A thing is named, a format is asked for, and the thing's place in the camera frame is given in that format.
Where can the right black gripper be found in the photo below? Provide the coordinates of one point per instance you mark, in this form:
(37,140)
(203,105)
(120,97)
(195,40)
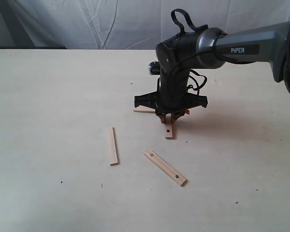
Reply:
(175,95)

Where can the thin wood stick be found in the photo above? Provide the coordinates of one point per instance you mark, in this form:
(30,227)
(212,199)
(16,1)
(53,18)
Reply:
(143,110)

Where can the wood stick with holes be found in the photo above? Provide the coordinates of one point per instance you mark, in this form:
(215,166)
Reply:
(166,168)

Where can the plain wood stick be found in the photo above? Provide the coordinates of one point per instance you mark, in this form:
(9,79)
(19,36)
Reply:
(111,143)

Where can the right grey Piper arm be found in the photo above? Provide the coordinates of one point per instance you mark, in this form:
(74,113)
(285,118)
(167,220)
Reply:
(210,48)

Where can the white backdrop curtain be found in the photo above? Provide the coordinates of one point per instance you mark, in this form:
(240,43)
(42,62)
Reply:
(124,24)

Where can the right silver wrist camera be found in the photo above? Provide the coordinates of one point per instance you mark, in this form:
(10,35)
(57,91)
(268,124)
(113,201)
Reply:
(154,68)

